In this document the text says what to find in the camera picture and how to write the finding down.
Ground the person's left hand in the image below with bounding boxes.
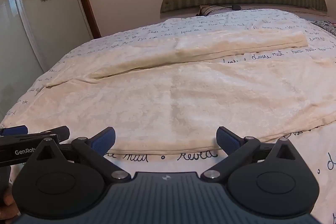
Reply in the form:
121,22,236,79
2,186,19,222

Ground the white script-print blanket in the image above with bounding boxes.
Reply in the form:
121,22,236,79
0,9,336,224

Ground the cream fluffy blanket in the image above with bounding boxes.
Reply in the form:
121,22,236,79
7,31,336,156

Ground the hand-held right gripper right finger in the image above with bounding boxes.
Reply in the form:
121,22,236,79
201,126,313,184

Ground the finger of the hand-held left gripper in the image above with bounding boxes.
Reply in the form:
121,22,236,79
0,125,28,136
35,126,70,143

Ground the black-and-white patterned cloth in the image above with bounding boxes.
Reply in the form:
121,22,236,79
314,20,336,37

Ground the striped pillow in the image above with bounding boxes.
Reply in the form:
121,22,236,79
196,5,237,17

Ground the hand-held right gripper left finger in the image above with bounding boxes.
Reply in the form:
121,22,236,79
25,126,132,184

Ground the flower-pattern wardrobe door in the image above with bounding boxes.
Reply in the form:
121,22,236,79
0,0,93,123

